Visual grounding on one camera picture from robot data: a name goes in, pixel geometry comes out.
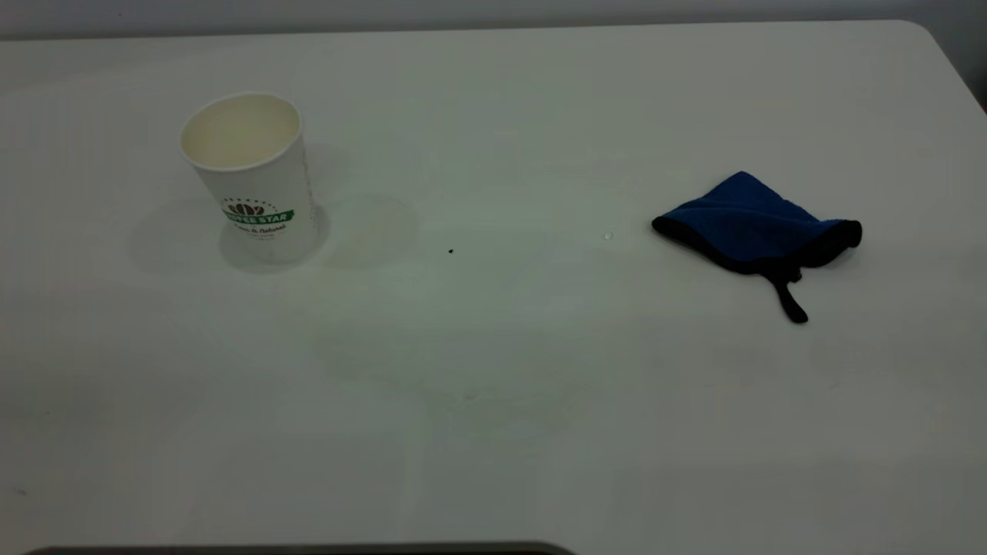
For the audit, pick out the white paper coffee cup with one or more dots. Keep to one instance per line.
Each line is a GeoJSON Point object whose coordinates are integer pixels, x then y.
{"type": "Point", "coordinates": [258, 193]}

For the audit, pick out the blue cloth with black trim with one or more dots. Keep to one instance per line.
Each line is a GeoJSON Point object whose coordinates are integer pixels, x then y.
{"type": "Point", "coordinates": [752, 223]}

